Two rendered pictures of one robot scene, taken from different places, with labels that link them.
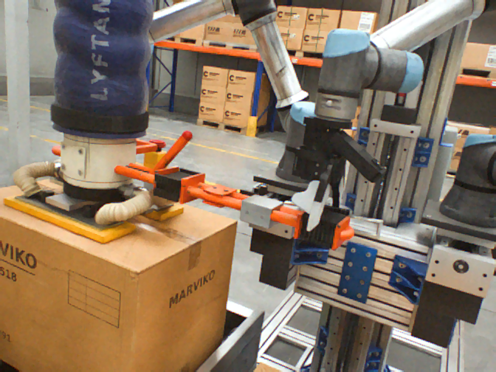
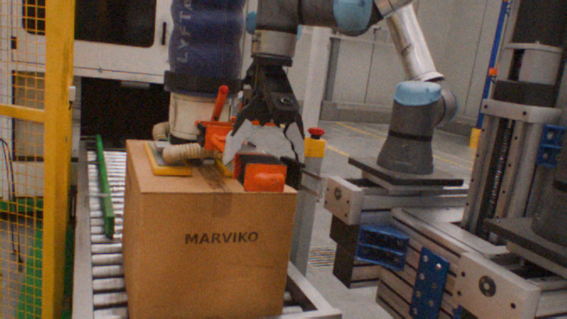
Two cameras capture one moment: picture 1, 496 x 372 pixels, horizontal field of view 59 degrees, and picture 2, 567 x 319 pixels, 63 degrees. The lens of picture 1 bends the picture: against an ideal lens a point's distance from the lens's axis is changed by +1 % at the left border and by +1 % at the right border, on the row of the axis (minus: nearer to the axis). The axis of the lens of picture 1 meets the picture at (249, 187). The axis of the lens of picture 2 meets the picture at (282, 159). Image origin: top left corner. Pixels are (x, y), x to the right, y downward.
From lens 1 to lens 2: 0.75 m
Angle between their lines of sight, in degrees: 40
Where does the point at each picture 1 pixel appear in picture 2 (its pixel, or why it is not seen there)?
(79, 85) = (171, 51)
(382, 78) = (307, 10)
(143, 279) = (147, 200)
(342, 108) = (261, 42)
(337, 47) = not seen: outside the picture
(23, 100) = (313, 113)
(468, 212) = (549, 222)
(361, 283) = (429, 305)
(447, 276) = (473, 298)
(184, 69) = not seen: hidden behind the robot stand
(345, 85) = (263, 18)
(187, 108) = not seen: hidden behind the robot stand
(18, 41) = (317, 62)
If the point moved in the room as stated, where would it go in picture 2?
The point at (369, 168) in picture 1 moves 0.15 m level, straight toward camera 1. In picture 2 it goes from (270, 102) to (181, 96)
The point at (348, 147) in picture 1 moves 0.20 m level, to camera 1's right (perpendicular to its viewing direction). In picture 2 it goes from (263, 82) to (363, 100)
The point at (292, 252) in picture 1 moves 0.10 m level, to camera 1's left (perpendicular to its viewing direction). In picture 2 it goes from (357, 244) to (326, 230)
